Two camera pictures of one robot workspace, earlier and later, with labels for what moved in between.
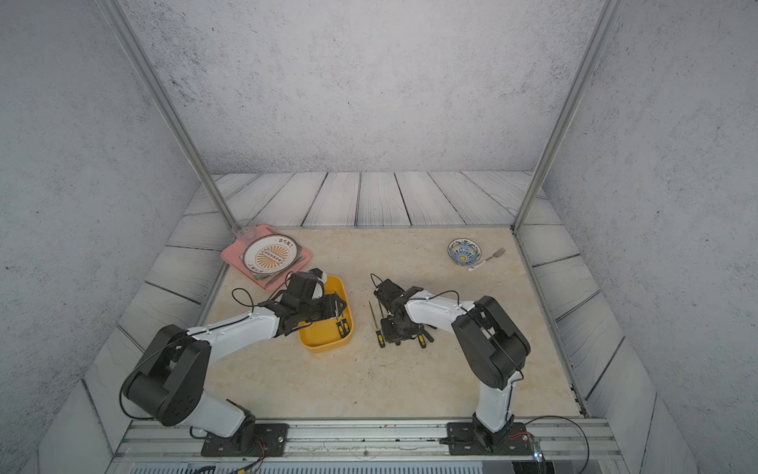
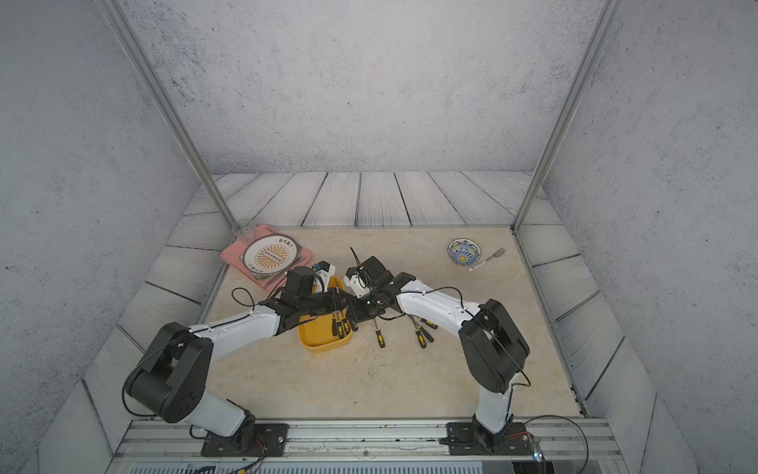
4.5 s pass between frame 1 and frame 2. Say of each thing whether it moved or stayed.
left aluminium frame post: stayed
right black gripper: moved
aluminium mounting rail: stayed
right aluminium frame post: stayed
